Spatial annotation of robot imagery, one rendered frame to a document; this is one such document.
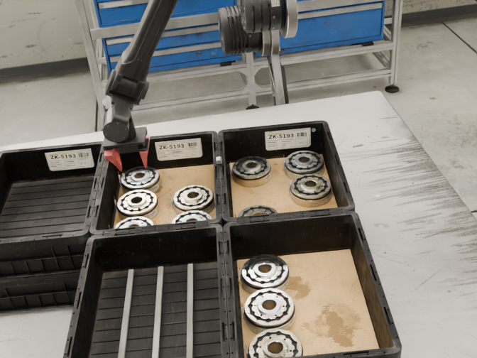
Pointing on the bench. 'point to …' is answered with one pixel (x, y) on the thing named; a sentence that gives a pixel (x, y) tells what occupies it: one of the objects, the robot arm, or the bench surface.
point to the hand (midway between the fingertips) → (133, 165)
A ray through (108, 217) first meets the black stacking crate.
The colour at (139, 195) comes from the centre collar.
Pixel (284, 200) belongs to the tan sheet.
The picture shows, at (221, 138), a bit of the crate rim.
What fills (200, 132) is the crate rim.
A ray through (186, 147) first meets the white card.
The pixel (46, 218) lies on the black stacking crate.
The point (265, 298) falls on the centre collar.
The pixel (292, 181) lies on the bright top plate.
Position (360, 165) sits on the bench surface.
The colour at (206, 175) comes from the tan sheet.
